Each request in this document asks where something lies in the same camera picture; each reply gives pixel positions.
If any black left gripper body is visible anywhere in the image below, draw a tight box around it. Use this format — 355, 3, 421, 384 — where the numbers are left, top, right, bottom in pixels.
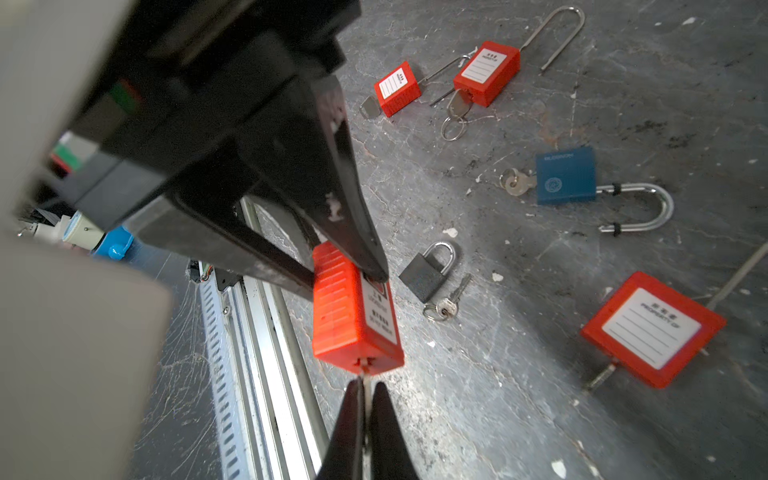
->
52, 1, 361, 226

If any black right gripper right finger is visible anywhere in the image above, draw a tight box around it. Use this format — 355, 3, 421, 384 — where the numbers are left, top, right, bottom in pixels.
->
369, 382, 419, 480

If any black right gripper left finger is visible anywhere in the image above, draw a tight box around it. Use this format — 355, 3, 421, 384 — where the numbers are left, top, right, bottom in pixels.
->
316, 377, 365, 480

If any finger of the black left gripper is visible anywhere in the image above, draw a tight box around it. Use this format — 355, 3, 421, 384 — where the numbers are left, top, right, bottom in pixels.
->
238, 75, 389, 282
125, 191, 314, 300

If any red padlock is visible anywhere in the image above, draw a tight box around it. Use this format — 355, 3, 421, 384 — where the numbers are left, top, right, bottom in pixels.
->
431, 5, 586, 142
359, 54, 472, 119
312, 241, 405, 375
581, 244, 767, 391

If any small silver key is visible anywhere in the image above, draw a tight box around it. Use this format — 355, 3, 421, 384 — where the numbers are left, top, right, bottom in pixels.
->
422, 274, 473, 322

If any small black padlock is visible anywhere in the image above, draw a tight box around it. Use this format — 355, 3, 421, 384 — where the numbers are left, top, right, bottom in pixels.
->
399, 241, 458, 303

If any blue padlock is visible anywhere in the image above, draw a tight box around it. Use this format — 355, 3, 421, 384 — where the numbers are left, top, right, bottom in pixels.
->
499, 147, 675, 236

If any blue toy figure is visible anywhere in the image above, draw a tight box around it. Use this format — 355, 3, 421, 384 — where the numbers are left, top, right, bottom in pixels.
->
91, 226, 134, 261

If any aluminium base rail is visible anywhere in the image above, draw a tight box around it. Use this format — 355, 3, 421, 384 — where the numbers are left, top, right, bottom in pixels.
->
194, 197, 331, 480

